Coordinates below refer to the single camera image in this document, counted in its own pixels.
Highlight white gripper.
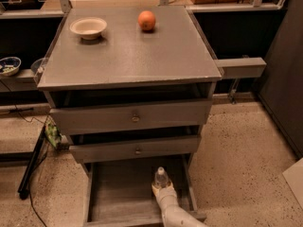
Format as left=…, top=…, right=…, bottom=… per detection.
left=151, top=181, right=179, bottom=207

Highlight clear plastic water bottle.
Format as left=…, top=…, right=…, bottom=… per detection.
left=154, top=166, right=169, bottom=188

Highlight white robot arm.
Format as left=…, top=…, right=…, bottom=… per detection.
left=151, top=183, right=208, bottom=227

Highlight middle grey drawer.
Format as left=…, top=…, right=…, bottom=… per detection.
left=70, top=135, right=201, bottom=163

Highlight bottom grey open drawer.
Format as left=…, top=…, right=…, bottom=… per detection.
left=83, top=155, right=206, bottom=227

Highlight top grey drawer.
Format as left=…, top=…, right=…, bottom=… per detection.
left=50, top=99, right=211, bottom=135

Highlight grey wooden drawer cabinet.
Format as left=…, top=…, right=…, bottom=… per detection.
left=36, top=5, right=223, bottom=175

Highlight green power strip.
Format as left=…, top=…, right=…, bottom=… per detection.
left=45, top=122, right=62, bottom=148

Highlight black metal floor bar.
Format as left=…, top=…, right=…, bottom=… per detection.
left=18, top=127, right=45, bottom=200

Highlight orange fruit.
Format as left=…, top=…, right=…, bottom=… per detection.
left=138, top=10, right=156, bottom=31

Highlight white paper bowl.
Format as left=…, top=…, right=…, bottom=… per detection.
left=70, top=17, right=107, bottom=40

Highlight blue patterned small bowl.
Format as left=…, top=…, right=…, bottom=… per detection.
left=0, top=57, right=22, bottom=77

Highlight black floor cable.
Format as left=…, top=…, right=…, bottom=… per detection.
left=0, top=79, right=51, bottom=227

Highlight grey side shelf rail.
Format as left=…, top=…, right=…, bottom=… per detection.
left=215, top=58, right=266, bottom=79

